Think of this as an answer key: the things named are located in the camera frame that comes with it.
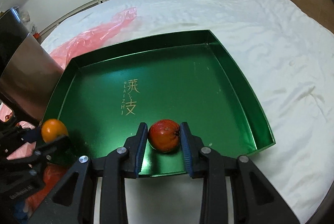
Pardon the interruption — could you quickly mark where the orange fruit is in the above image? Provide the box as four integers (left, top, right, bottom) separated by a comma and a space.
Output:
41, 119, 68, 143

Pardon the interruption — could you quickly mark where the red apple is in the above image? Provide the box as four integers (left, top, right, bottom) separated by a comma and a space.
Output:
148, 119, 180, 153

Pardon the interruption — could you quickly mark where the green tray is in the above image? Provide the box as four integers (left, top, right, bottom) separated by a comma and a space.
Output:
44, 30, 275, 166

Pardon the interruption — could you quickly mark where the black pink kettle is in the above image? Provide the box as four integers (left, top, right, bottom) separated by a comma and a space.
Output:
1, 8, 63, 125

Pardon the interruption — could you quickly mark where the pink plastic sheet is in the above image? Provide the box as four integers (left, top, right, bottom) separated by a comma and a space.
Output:
1, 8, 137, 159

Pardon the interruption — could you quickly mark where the white bed sheet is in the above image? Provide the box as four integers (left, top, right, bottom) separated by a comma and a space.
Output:
42, 0, 333, 223

